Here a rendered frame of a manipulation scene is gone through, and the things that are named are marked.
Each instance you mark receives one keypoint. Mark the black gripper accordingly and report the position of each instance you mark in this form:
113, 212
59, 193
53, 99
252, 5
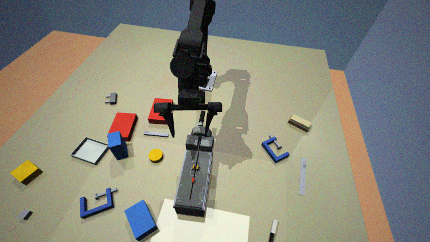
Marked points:
164, 108

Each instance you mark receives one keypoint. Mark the blue c-clamp with grey screw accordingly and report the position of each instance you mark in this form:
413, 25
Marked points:
87, 213
270, 152

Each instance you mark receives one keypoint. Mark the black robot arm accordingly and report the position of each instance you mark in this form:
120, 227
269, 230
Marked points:
190, 61

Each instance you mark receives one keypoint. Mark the shallow white square tray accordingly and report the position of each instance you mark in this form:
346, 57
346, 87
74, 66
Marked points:
90, 150

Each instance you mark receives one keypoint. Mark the red rectangular block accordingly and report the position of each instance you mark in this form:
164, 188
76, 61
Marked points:
154, 118
125, 123

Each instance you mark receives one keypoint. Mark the yellow short cylinder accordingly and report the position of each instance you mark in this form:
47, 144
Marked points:
156, 155

